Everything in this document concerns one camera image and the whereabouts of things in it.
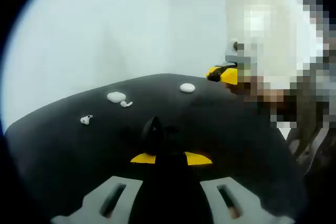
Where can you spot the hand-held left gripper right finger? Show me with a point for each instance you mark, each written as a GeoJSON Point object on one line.
{"type": "Point", "coordinates": [252, 205]}

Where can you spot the black earphone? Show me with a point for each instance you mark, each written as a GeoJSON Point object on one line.
{"type": "Point", "coordinates": [214, 78]}

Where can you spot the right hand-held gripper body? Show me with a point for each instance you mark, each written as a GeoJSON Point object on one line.
{"type": "Point", "coordinates": [230, 52]}

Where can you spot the cream door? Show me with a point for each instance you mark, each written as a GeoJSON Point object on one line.
{"type": "Point", "coordinates": [233, 19]}

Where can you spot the white rounded charging case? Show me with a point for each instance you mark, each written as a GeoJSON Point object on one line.
{"type": "Point", "coordinates": [115, 96]}

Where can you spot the white stemmed earphone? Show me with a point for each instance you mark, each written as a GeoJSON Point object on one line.
{"type": "Point", "coordinates": [126, 104]}
{"type": "Point", "coordinates": [85, 120]}

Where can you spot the white oval charging case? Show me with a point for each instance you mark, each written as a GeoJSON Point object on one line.
{"type": "Point", "coordinates": [187, 87]}

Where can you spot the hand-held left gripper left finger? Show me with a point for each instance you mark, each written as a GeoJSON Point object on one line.
{"type": "Point", "coordinates": [92, 203]}

